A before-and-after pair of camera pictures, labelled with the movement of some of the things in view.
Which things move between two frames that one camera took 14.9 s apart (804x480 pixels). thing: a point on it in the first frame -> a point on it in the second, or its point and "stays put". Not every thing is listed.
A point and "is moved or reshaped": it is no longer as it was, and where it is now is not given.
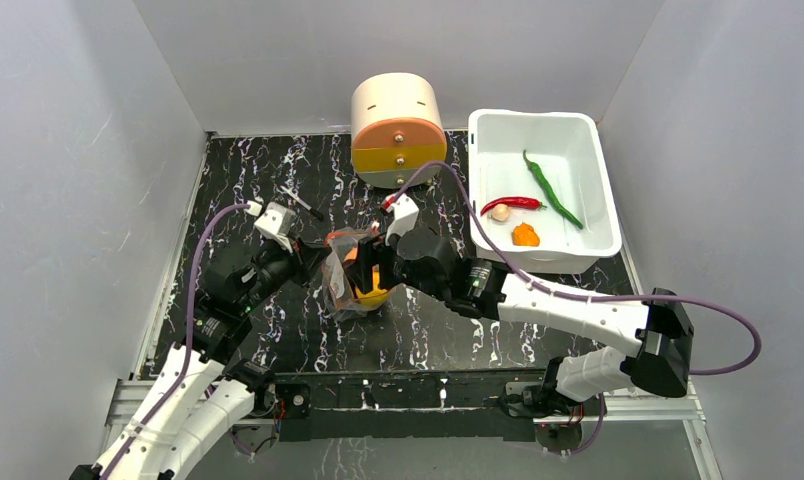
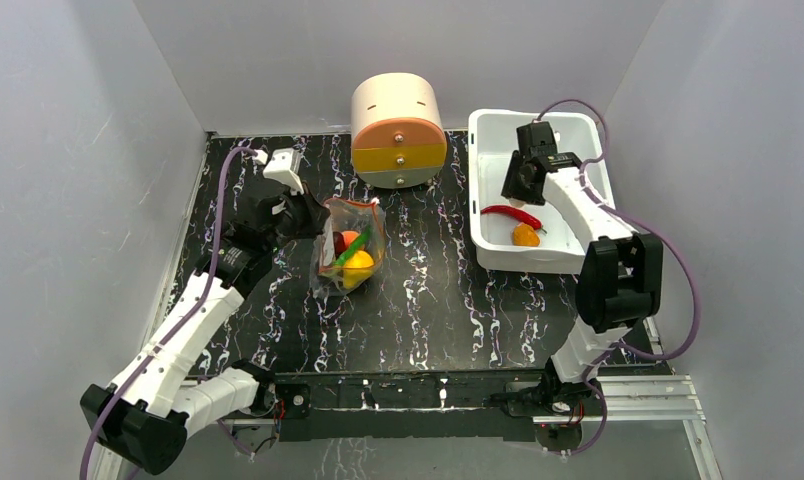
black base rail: x=407 y=407 stays put
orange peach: x=351 y=254 -> x=350 y=236
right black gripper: x=389 y=254 -> x=526 y=175
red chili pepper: x=514 y=202 is moved or reshaped
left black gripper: x=304 y=259 -> x=315 y=212
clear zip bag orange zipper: x=340 y=297 is moved or reshaped
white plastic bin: x=542 y=189 stays put
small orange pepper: x=523 y=235 stays put
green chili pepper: x=550 y=192 is moved or reshaped
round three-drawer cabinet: x=397 y=128 stays put
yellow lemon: x=377 y=296 is moved or reshaped
